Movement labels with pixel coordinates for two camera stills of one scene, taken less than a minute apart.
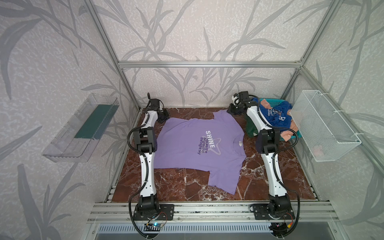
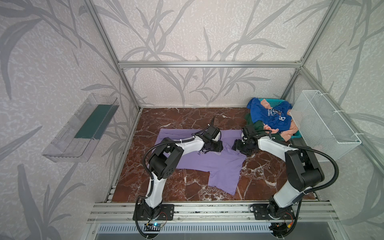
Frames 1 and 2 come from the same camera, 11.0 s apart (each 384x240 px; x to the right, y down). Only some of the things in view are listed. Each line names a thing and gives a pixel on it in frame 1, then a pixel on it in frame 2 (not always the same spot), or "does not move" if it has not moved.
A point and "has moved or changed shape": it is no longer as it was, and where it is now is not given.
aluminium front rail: (114, 212) does not move
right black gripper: (235, 109) to (240, 145)
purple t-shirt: (215, 144) has moved or changed shape
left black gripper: (162, 115) to (215, 147)
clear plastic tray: (78, 139) does not move
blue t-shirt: (278, 115) does not move
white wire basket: (325, 134) does not move
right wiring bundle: (280, 230) does not move
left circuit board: (152, 227) does not move
